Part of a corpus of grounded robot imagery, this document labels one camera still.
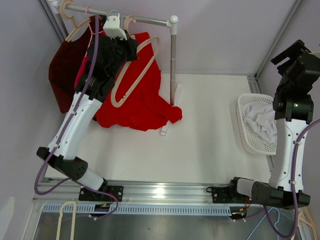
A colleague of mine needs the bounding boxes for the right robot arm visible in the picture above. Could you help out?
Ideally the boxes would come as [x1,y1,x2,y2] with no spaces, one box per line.
[227,39,320,210]

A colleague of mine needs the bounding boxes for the beige hanger on rack left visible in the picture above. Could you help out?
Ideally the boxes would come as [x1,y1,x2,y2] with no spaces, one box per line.
[60,0,92,42]

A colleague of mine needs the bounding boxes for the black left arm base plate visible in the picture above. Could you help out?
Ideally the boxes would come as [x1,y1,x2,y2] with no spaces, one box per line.
[78,185,124,202]

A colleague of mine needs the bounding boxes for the red t shirt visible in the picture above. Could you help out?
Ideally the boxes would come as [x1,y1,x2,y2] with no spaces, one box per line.
[95,32,183,131]

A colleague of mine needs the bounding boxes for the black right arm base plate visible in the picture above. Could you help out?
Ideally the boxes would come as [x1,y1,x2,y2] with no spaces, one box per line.
[206,186,252,204]

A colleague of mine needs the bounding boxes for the aluminium frame rail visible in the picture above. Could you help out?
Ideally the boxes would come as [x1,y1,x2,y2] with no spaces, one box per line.
[32,181,303,205]

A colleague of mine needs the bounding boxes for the beige hanger bottom left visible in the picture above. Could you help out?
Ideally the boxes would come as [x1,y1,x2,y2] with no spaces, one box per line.
[55,201,78,240]

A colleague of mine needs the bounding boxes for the aluminium corner frame post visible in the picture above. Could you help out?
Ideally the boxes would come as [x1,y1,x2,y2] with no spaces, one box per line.
[254,0,306,81]

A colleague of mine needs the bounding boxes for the beige hanger bottom right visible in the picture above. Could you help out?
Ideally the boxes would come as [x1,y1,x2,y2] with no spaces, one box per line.
[296,207,318,240]

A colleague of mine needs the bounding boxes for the white perforated plastic basket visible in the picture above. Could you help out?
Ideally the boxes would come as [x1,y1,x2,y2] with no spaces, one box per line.
[236,93,277,156]

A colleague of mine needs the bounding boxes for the silver clothes rack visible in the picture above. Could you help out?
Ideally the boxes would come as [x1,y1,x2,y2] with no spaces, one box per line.
[46,0,183,137]

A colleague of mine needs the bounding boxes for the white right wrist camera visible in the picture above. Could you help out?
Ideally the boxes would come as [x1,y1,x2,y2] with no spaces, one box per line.
[310,50,320,58]

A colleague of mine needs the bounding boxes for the dark maroon t shirt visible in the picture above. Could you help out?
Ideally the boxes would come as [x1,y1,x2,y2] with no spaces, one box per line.
[48,16,95,114]

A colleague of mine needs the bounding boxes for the white t shirt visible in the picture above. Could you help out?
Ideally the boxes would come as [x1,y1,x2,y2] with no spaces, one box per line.
[240,101,277,145]

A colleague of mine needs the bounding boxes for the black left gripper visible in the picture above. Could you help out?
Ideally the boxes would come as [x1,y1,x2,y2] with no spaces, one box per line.
[106,30,138,80]

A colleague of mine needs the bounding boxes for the magenta pink t shirt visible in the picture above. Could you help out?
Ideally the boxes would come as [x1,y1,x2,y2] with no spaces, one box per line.
[74,55,90,88]

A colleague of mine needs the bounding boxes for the beige wooden hanger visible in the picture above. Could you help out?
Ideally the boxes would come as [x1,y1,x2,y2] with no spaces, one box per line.
[110,15,161,108]

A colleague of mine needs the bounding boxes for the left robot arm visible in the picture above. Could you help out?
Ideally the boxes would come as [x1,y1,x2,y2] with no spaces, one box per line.
[36,35,138,201]

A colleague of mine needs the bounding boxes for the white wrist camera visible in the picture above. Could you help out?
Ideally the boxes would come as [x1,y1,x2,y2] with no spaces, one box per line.
[103,14,127,40]
[310,50,320,58]

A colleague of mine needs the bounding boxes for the white slotted cable duct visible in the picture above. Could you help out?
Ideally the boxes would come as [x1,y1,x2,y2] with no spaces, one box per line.
[42,203,232,216]

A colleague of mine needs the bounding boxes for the blue hanger bottom right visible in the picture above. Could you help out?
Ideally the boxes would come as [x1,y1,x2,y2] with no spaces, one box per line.
[247,207,288,240]

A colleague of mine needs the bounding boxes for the pink thin hanger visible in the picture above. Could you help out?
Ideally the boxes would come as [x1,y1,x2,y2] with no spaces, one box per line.
[85,5,104,49]

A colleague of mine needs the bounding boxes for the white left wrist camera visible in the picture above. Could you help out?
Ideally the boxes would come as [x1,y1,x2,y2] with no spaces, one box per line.
[103,14,127,40]

